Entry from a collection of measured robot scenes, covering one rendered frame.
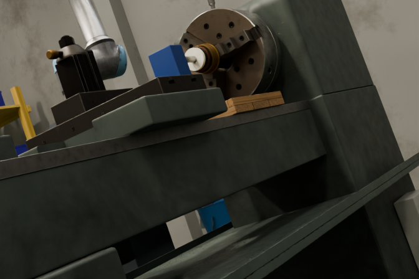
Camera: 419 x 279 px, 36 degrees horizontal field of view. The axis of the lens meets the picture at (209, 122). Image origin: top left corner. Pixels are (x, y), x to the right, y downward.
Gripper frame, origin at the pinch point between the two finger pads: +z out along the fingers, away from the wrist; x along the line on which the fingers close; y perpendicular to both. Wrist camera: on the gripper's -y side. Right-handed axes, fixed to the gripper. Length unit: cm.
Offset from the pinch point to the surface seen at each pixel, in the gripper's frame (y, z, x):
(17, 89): -331, -243, -353
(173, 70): 22.8, 29.4, -5.3
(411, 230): -51, 103, -9
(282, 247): 50, 85, 3
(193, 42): -3.3, 17.1, -7.1
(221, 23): -9.3, 17.3, 1.9
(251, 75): -9.3, 36.2, -1.4
